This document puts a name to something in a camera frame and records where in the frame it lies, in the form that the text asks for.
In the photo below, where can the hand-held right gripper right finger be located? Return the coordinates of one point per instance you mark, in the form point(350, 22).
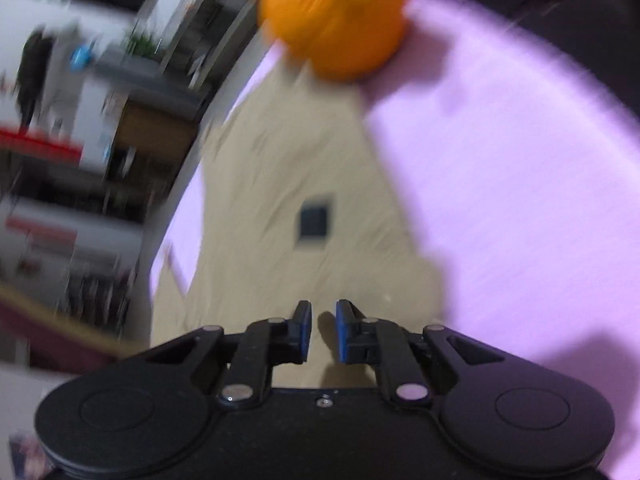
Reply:
point(342, 332)

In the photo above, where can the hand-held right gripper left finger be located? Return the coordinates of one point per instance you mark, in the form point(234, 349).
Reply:
point(303, 331)

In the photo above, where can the khaki pants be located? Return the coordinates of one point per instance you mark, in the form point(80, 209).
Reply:
point(280, 170)

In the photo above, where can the lilac towel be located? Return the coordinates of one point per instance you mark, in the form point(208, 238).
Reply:
point(500, 160)

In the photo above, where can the brown cabinet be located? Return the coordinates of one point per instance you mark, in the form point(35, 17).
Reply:
point(155, 135)

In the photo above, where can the dark red wooden chair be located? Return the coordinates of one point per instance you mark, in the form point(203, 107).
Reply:
point(45, 332)

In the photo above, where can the orange fruit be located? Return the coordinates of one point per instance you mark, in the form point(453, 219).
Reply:
point(340, 15)

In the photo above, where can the red banner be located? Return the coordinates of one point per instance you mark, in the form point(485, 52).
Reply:
point(40, 142)

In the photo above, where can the green potted plant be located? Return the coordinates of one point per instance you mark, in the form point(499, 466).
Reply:
point(142, 44)

